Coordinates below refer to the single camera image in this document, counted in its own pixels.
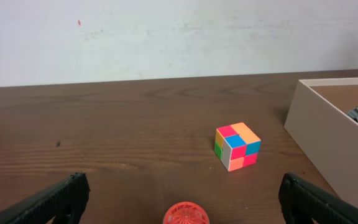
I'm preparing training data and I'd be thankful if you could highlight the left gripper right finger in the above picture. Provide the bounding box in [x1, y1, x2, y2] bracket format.
[278, 173, 358, 224]

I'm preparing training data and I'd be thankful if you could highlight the white cardboard box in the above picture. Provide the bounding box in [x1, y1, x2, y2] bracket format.
[284, 78, 358, 208]

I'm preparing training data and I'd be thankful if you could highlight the orange lattice ball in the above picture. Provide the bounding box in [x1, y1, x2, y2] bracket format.
[163, 202, 210, 224]

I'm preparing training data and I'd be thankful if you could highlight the multicoloured puzzle cube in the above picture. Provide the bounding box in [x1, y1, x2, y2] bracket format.
[214, 123, 261, 172]

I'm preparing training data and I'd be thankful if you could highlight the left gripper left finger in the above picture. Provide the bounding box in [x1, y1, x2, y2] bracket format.
[0, 172, 90, 224]

